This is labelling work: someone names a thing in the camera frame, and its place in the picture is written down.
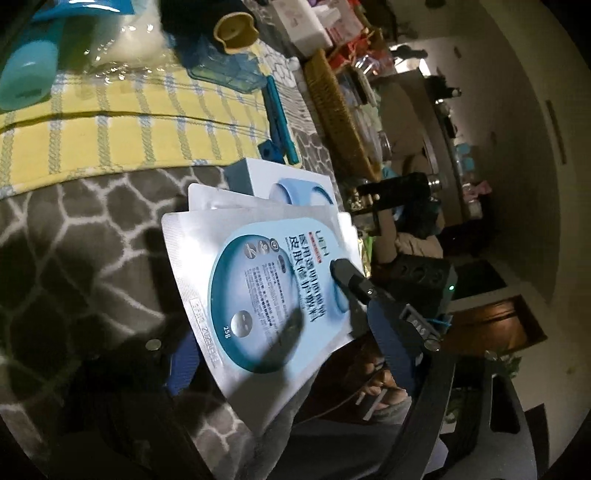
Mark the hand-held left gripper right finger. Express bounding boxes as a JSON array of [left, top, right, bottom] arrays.
[[367, 307, 541, 480]]

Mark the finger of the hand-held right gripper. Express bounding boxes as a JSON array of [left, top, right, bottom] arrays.
[[330, 257, 398, 308]]

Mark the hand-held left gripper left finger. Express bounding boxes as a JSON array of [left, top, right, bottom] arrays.
[[60, 330, 218, 480]]

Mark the silver and blue face mask packet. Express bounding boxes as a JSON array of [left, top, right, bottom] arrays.
[[335, 210, 363, 278], [187, 182, 342, 220], [161, 205, 365, 437]]

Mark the person's foot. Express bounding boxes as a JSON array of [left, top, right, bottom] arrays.
[[344, 342, 416, 423]]

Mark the brown wooden stool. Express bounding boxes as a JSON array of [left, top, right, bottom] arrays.
[[443, 295, 548, 356]]

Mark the person's leg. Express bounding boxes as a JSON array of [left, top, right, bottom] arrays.
[[259, 369, 444, 480]]

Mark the white box with blue oval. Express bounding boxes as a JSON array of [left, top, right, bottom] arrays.
[[225, 157, 338, 208]]

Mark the grey patterned cloth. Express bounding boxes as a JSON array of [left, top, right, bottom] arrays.
[[0, 46, 352, 472]]

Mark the wicker basket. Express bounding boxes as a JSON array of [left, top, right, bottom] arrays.
[[302, 48, 384, 183]]

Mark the long teal plastic clip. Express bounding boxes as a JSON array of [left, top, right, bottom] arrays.
[[264, 76, 301, 166]]

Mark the yellow checked tablecloth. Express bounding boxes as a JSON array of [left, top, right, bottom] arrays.
[[0, 28, 278, 199]]

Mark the blue transparent plastic box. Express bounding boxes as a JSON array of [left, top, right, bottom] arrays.
[[178, 34, 269, 93]]

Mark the plain white box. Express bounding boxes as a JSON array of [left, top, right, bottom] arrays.
[[270, 0, 334, 58]]

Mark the yellow plastic cup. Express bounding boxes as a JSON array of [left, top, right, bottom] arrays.
[[212, 11, 257, 51]]

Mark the clear bag of cotton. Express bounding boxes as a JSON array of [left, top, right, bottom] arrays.
[[60, 7, 178, 77]]

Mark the teal plastic bottle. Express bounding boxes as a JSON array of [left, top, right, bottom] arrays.
[[0, 23, 65, 112]]

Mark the blue plastic packet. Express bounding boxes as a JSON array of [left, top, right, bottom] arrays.
[[32, 0, 139, 21]]

